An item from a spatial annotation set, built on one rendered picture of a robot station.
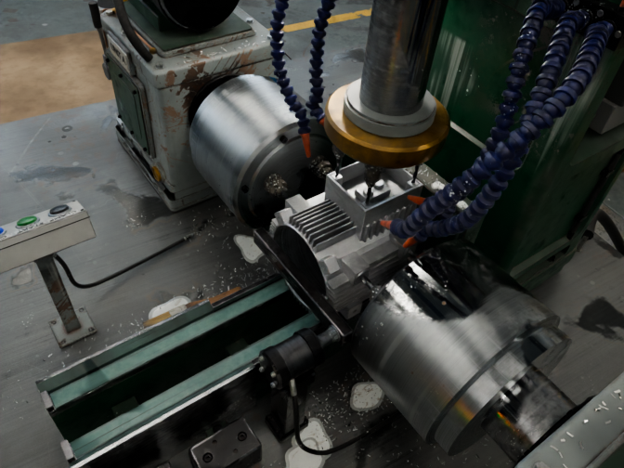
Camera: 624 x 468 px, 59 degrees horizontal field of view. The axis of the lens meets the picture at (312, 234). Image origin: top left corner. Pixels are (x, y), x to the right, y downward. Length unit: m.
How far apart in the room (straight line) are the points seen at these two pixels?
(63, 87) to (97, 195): 1.74
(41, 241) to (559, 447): 0.76
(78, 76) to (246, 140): 2.27
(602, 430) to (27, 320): 0.97
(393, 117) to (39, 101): 2.43
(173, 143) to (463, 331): 0.73
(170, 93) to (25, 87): 2.06
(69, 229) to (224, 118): 0.32
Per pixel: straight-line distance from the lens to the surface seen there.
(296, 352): 0.79
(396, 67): 0.73
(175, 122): 1.17
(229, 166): 0.97
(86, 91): 3.04
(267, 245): 0.92
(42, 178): 1.49
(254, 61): 1.20
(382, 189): 0.90
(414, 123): 0.76
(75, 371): 0.95
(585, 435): 0.69
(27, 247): 0.95
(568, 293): 1.32
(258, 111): 0.99
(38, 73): 3.25
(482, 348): 0.71
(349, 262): 0.85
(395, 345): 0.75
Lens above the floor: 1.71
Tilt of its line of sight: 46 degrees down
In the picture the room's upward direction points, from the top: 6 degrees clockwise
